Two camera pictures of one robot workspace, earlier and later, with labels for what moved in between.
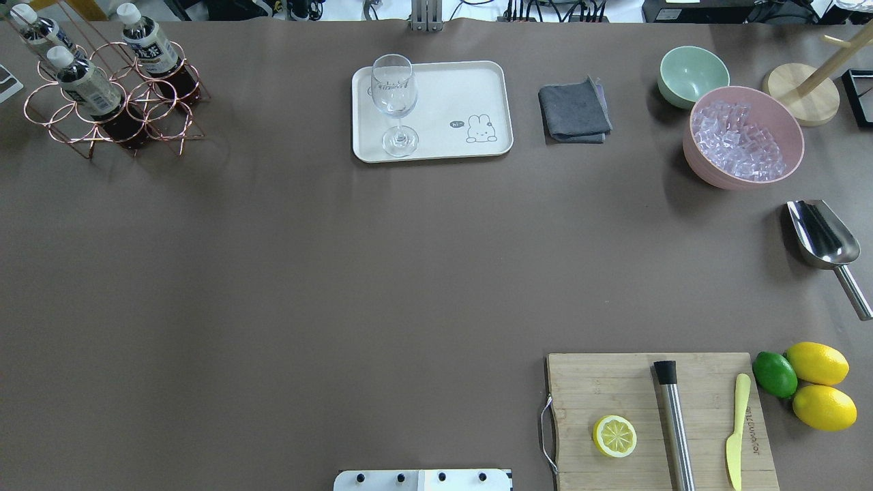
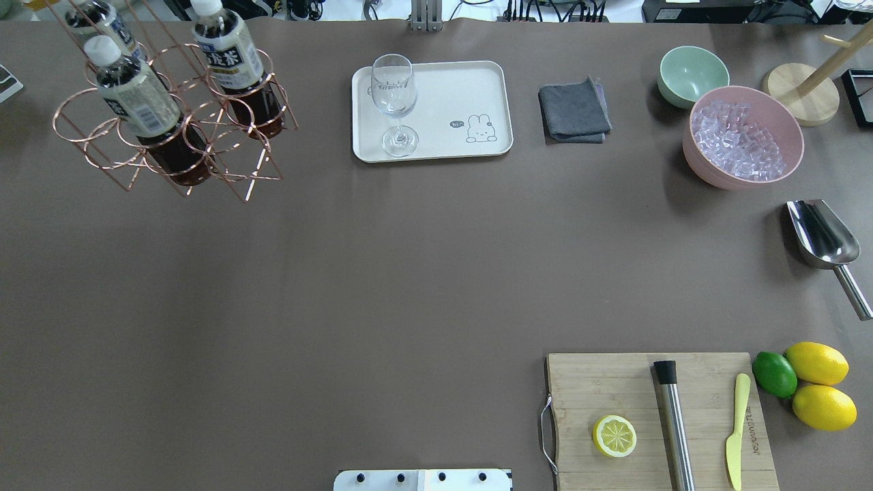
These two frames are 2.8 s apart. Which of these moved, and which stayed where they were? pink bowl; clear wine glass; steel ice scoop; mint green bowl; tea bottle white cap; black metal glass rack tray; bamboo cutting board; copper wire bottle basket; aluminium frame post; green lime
Moved: tea bottle white cap; copper wire bottle basket
Stayed: steel ice scoop; pink bowl; aluminium frame post; green lime; bamboo cutting board; clear wine glass; mint green bowl; black metal glass rack tray
